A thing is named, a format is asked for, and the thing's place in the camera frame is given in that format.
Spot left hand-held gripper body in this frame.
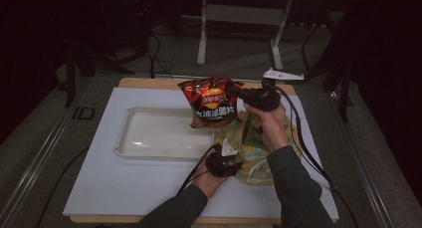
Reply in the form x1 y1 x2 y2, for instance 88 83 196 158
205 138 239 178

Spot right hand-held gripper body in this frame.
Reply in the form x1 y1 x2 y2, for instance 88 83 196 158
243 68 305 113

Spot lemon print cloth bag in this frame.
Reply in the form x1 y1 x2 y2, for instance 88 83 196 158
213 110 305 186

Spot red chip bag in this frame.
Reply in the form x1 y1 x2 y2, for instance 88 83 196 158
177 76 246 129

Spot white plastic tray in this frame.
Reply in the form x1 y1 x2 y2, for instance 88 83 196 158
114 107 217 162

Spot person's left hand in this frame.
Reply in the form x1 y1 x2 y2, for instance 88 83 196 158
192 162 229 199

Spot person's right hand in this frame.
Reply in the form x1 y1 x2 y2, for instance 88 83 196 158
243 104 290 153

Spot white metal stand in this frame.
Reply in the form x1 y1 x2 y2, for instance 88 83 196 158
180 0 295 72

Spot black metal stand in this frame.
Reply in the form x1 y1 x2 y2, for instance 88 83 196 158
287 8 354 122

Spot black tripod stand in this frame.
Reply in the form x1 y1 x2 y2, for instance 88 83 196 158
64 38 148 108

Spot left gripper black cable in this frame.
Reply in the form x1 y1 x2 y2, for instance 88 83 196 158
175 143 218 196

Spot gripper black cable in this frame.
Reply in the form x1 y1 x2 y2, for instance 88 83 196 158
277 85 359 228
175 143 218 196

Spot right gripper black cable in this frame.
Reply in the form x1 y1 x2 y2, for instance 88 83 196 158
277 85 359 228

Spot black floor cables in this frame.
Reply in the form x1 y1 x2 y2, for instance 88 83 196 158
144 32 175 81

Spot metal floor rail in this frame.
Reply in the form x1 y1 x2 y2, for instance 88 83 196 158
331 92 396 228
0 77 98 228

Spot long black floor cable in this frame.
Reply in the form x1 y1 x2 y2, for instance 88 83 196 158
36 146 91 228

